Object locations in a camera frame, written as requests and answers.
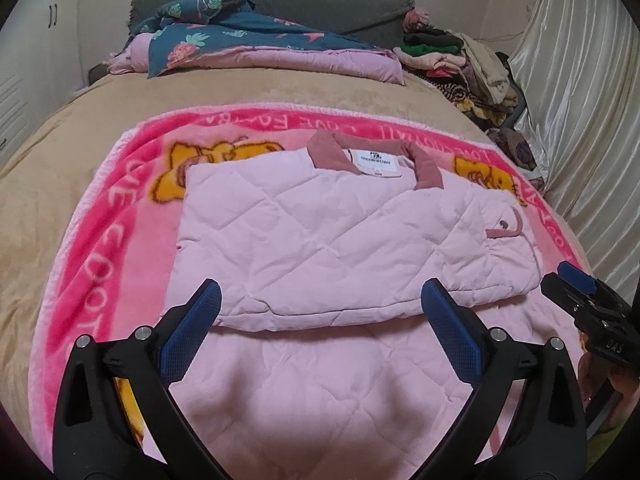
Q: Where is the white satin curtain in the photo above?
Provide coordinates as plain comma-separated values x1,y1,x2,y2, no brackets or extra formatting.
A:
507,0,640,302

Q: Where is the pile of mixed clothes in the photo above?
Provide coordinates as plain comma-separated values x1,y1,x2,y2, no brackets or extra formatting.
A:
392,7,549,187

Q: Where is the person's right hand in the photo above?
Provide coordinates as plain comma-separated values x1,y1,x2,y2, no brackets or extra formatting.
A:
579,352,640,411

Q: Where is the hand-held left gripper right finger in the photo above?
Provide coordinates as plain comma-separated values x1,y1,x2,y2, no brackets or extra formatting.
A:
421,279,587,480

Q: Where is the pink quilted jacket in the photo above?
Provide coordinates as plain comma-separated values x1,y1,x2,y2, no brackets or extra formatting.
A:
165,130,547,480

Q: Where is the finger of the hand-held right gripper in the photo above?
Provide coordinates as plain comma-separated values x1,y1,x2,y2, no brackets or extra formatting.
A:
557,261,602,295
540,272,597,320

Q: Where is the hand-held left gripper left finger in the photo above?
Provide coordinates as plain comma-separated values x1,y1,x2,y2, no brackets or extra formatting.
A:
51,278,231,480

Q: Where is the beige bed cover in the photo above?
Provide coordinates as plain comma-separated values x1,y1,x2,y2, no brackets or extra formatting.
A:
0,62,597,413

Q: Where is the white wardrobe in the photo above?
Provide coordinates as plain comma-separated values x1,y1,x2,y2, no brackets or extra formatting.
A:
0,0,84,167

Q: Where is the pink printed blanket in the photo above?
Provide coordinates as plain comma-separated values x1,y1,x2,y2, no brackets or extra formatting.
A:
27,105,601,480

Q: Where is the blue floral quilt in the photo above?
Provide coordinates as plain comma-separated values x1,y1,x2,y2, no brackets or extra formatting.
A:
105,0,407,86

